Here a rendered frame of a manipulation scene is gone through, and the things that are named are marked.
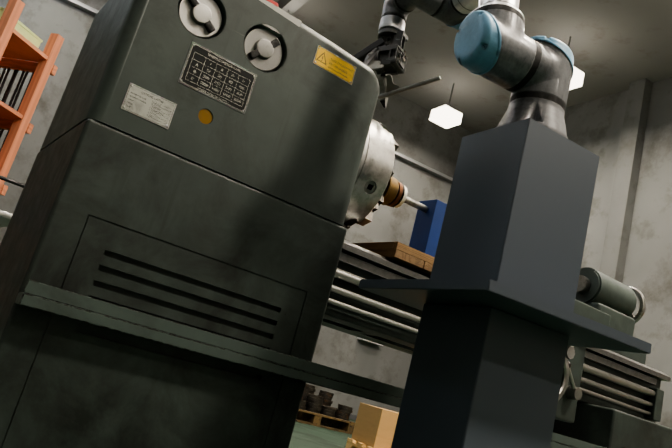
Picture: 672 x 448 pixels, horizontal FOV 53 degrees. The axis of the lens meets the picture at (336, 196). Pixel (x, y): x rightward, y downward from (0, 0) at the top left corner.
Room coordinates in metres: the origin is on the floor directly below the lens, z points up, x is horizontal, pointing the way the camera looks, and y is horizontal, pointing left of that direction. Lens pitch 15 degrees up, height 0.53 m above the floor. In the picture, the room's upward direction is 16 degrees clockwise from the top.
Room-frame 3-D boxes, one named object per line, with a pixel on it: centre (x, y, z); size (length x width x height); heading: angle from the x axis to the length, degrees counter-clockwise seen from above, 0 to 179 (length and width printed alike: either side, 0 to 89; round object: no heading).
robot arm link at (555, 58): (1.30, -0.35, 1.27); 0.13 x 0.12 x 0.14; 113
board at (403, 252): (1.87, -0.22, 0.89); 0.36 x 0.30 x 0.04; 31
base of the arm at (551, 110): (1.30, -0.36, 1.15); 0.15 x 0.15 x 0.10
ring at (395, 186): (1.82, -0.13, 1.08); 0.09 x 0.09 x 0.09; 31
